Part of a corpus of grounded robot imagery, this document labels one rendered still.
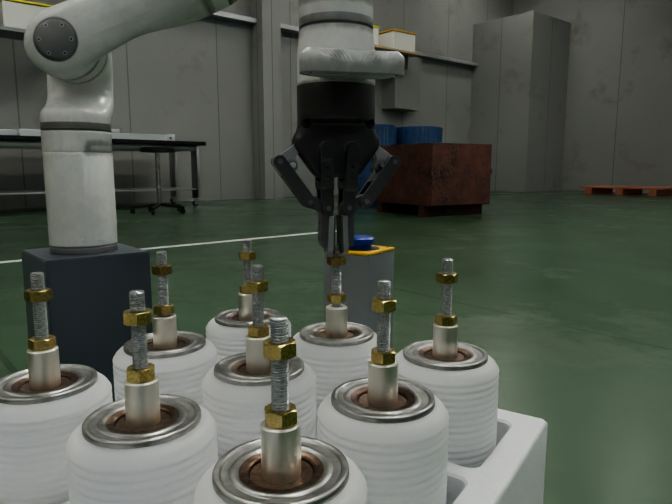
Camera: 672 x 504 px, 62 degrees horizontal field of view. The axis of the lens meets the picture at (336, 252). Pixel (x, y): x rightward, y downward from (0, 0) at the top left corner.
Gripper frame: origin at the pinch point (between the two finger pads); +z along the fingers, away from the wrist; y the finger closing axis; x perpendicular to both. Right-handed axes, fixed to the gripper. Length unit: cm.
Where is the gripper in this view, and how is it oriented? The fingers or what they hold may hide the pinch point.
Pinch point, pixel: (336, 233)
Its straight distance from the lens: 55.8
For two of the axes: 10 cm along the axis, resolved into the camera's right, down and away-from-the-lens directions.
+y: -9.7, 0.3, -2.3
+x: 2.3, 1.5, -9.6
